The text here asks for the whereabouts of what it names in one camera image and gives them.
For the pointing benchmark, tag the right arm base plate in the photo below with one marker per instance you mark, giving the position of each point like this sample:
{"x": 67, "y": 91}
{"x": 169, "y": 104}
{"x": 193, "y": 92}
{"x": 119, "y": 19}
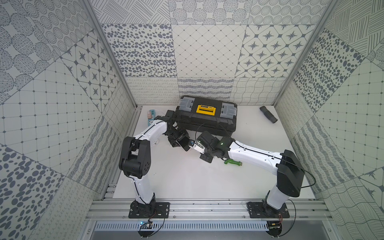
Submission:
{"x": 261, "y": 210}

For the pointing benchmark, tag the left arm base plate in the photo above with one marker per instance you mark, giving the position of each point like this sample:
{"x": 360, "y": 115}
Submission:
{"x": 158, "y": 210}

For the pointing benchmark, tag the right circuit board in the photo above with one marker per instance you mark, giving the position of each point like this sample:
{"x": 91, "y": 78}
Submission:
{"x": 274, "y": 226}

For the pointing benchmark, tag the green plastic toy tool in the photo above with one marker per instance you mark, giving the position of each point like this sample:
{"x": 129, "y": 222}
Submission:
{"x": 233, "y": 162}

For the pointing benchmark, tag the black cylindrical object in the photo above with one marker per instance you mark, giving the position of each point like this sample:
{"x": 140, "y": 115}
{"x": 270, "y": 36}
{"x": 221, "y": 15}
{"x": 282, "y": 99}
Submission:
{"x": 268, "y": 114}

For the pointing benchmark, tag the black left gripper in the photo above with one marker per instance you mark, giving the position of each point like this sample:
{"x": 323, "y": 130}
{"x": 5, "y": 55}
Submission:
{"x": 176, "y": 140}

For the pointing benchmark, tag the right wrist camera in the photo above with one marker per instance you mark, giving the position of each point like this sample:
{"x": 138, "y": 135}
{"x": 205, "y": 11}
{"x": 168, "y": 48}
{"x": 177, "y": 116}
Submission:
{"x": 196, "y": 146}

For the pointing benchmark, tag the left circuit board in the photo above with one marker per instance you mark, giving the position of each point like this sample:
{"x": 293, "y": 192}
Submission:
{"x": 146, "y": 226}

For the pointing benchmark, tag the black toolbox yellow handle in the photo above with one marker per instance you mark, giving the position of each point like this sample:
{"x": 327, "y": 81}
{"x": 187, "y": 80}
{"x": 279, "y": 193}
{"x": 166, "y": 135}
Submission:
{"x": 202, "y": 114}

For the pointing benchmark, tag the aluminium rail frame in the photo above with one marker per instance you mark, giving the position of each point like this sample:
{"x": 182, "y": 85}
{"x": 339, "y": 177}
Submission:
{"x": 229, "y": 209}

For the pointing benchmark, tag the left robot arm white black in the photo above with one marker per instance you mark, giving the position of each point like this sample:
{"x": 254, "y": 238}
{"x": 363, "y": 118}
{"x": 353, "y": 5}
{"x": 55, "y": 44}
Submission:
{"x": 135, "y": 159}

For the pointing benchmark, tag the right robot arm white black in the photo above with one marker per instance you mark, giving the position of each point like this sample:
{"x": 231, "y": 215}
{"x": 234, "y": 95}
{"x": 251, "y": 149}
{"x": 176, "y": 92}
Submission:
{"x": 285, "y": 166}

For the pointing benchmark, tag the blue power strip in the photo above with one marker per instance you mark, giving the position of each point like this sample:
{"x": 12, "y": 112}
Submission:
{"x": 151, "y": 114}

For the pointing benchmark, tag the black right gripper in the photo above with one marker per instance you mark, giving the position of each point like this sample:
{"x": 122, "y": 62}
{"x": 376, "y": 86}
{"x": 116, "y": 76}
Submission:
{"x": 206, "y": 158}

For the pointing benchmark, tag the black phone pink case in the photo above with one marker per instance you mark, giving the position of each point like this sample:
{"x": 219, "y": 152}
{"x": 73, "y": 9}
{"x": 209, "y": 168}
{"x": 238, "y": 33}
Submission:
{"x": 183, "y": 140}

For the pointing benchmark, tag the circuit board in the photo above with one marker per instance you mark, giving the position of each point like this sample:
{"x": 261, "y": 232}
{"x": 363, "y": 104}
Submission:
{"x": 274, "y": 226}
{"x": 146, "y": 226}

